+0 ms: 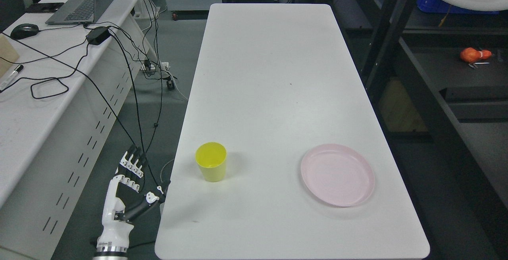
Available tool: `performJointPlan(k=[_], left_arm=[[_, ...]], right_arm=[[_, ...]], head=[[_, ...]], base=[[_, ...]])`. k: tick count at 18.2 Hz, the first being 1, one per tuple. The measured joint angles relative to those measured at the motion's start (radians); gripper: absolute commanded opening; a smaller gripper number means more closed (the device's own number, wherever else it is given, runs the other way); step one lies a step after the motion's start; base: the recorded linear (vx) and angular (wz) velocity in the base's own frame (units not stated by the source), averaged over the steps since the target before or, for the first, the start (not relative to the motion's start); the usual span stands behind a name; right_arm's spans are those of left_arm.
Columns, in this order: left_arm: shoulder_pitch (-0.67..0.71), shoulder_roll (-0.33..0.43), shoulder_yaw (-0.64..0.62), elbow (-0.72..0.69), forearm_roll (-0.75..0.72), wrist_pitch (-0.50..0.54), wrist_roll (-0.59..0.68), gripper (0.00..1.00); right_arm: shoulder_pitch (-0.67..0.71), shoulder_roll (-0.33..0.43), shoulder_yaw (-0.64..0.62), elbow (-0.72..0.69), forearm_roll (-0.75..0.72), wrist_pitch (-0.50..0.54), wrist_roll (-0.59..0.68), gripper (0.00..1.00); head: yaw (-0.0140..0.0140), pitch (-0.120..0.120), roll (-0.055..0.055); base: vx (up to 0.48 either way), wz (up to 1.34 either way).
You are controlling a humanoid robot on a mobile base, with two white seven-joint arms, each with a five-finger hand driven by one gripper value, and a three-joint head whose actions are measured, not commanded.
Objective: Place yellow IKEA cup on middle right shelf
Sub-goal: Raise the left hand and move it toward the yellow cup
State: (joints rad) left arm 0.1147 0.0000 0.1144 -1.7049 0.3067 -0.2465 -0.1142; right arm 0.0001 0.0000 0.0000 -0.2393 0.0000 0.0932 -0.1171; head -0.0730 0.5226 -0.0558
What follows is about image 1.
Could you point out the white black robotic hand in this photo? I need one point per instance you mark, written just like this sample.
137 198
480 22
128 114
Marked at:
117 220

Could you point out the yellow plastic cup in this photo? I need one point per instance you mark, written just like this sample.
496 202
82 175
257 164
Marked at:
211 159

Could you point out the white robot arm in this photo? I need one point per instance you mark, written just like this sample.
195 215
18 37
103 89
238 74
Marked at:
110 253

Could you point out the orange toy on shelf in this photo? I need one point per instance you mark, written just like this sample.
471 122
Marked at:
471 55

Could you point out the white side desk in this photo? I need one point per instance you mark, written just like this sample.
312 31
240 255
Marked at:
55 120

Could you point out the white power strip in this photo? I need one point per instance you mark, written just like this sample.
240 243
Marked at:
150 68

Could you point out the black power adapter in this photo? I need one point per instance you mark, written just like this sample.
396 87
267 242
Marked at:
98 35

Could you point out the black marker pen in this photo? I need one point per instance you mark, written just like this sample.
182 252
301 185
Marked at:
11 76

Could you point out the grey laptop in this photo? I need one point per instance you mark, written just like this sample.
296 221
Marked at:
75 12

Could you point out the black computer mouse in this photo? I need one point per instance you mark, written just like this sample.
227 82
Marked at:
24 30

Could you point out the pink plastic plate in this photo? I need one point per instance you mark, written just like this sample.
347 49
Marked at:
337 175

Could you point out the black metal rack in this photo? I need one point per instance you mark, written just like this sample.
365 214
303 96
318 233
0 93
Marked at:
464 106

